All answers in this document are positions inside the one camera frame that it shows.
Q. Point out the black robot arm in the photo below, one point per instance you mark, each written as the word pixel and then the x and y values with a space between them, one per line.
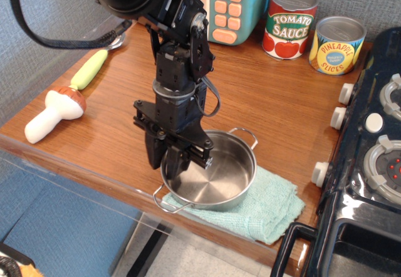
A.
pixel 178 34

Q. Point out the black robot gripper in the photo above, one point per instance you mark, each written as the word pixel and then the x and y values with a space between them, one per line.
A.
pixel 173 124

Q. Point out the steel pot with handles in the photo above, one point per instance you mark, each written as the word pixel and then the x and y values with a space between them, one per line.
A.
pixel 222 185

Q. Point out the white stove knob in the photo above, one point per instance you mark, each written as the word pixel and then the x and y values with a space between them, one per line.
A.
pixel 337 117
pixel 346 93
pixel 319 173

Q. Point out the spoon with green handle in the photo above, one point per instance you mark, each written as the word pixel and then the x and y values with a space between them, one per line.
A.
pixel 92 66

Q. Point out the orange fuzzy object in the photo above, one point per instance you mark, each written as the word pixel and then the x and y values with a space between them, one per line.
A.
pixel 30 271

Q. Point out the black toy stove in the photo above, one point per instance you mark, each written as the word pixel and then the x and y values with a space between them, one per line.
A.
pixel 358 227

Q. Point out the light blue folded cloth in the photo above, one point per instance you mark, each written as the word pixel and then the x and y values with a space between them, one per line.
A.
pixel 270 206

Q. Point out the tomato sauce can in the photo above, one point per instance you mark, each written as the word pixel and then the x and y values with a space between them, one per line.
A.
pixel 287 27

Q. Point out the teal toy microwave oven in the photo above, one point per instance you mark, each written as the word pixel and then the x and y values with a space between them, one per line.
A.
pixel 232 21

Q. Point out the white stove knob middle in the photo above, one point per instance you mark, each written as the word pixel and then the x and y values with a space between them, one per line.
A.
pixel 337 117

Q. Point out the pineapple slices can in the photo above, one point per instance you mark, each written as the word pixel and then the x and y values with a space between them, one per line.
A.
pixel 336 45

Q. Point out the white stove knob lower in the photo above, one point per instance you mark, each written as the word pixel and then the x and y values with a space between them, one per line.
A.
pixel 319 173

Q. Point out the plush toy mushroom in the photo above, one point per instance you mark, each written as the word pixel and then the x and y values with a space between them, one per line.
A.
pixel 61 103

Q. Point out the white stove knob upper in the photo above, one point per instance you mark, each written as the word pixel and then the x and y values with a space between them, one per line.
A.
pixel 346 93

